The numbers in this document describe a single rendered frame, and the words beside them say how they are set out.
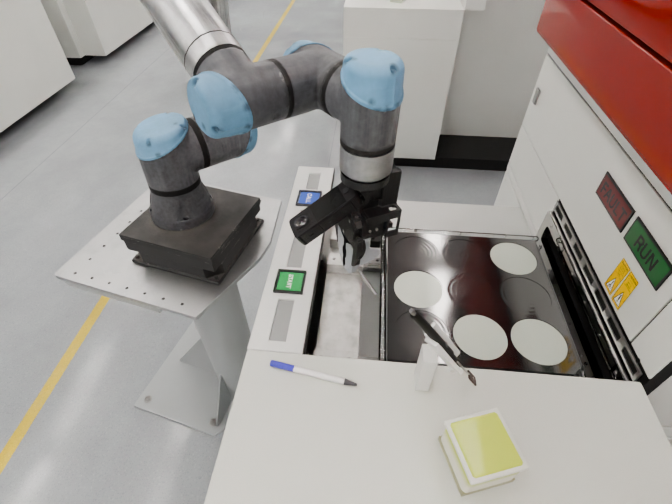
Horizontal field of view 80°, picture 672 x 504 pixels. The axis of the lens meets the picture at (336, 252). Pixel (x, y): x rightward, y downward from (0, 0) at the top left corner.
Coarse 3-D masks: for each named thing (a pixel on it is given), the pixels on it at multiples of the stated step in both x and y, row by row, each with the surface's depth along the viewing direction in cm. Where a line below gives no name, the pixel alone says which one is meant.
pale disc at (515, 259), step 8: (496, 248) 92; (504, 248) 92; (512, 248) 92; (520, 248) 92; (496, 256) 90; (504, 256) 90; (512, 256) 90; (520, 256) 90; (528, 256) 90; (496, 264) 88; (504, 264) 88; (512, 264) 88; (520, 264) 88; (528, 264) 88; (536, 264) 88; (512, 272) 87; (520, 272) 87; (528, 272) 87
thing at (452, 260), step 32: (416, 256) 90; (448, 256) 90; (480, 256) 90; (448, 288) 84; (480, 288) 84; (512, 288) 84; (544, 288) 84; (448, 320) 78; (512, 320) 78; (544, 320) 78; (416, 352) 73; (512, 352) 73; (576, 352) 73
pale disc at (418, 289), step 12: (408, 276) 86; (420, 276) 86; (432, 276) 86; (396, 288) 84; (408, 288) 84; (420, 288) 84; (432, 288) 84; (408, 300) 81; (420, 300) 81; (432, 300) 81
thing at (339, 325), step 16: (336, 288) 86; (352, 288) 86; (336, 304) 83; (352, 304) 83; (320, 320) 80; (336, 320) 80; (352, 320) 80; (320, 336) 78; (336, 336) 78; (352, 336) 78
